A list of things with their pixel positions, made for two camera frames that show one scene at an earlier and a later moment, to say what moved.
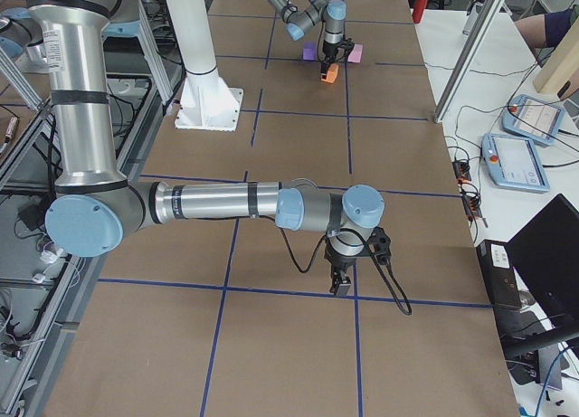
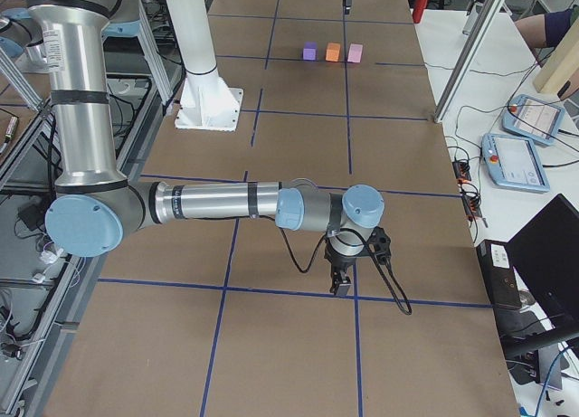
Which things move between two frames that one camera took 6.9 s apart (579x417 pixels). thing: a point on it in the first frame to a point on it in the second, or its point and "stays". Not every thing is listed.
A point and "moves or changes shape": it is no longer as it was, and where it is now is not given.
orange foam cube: x=331 y=73 moves or changes shape
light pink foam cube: x=355 y=54 stays
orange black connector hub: x=461 y=171 stays
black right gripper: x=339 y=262 stays
